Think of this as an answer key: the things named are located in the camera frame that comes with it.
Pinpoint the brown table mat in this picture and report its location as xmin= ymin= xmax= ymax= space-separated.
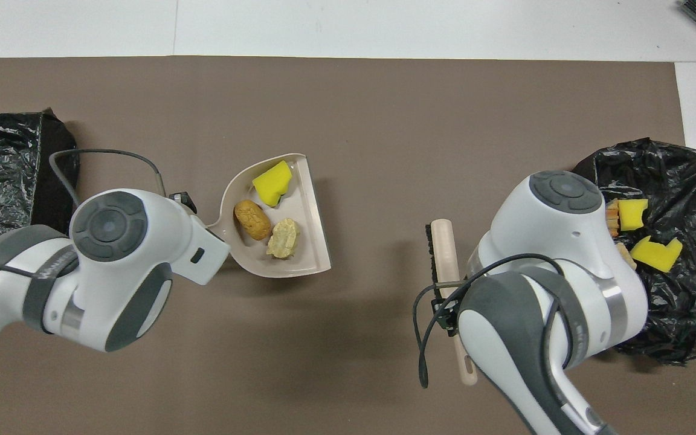
xmin=0 ymin=56 xmax=696 ymax=435

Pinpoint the beige plastic dustpan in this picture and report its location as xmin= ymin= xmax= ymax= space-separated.
xmin=206 ymin=153 xmax=332 ymax=279

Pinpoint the wavy yellow sponge piece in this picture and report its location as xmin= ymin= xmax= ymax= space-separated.
xmin=252 ymin=159 xmax=294 ymax=208

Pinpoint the beige brush with black bristles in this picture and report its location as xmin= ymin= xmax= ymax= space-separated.
xmin=425 ymin=219 xmax=479 ymax=386

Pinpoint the notched yellow sponge piece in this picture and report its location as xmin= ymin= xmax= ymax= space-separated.
xmin=630 ymin=236 xmax=683 ymax=273

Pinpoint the brown peanut shaped bread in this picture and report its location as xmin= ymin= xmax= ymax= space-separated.
xmin=234 ymin=199 xmax=272 ymax=242

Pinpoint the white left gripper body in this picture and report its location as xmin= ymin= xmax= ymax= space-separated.
xmin=172 ymin=213 xmax=231 ymax=286

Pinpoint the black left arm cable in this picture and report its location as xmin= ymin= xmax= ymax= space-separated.
xmin=0 ymin=149 xmax=166 ymax=280

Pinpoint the green and yellow sponge piece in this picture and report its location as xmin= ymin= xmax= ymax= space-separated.
xmin=618 ymin=199 xmax=649 ymax=232

